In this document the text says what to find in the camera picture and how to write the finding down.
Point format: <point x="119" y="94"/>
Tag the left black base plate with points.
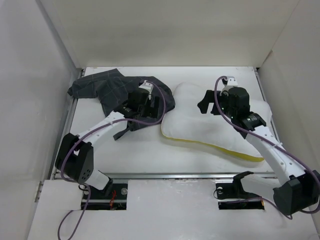
<point x="116" y="200"/>

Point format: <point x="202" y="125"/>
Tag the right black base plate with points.
<point x="231" y="196"/>

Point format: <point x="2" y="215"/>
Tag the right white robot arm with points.
<point x="298" y="187"/>

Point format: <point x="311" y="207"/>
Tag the aluminium front rail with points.
<point x="156" y="176"/>

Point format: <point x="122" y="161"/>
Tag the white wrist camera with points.
<point x="147" y="86"/>
<point x="229" y="81"/>

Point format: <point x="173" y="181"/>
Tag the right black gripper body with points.
<point x="222" y="100"/>

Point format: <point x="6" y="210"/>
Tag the dark grey checked pillowcase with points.
<point x="112" y="89"/>

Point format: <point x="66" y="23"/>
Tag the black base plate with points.
<point x="116" y="200"/>
<point x="231" y="196"/>

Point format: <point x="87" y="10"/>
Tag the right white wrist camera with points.
<point x="229" y="81"/>

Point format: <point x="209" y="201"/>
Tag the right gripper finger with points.
<point x="215" y="111"/>
<point x="208" y="98"/>

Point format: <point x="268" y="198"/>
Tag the white pillow yellow edge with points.
<point x="186" y="123"/>

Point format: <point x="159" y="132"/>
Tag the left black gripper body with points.
<point x="143" y="108"/>

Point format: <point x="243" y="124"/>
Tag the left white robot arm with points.
<point x="75" y="158"/>

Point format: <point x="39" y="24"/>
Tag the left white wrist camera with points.
<point x="147" y="86"/>

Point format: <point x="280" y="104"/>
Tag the white foam front board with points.
<point x="161" y="210"/>

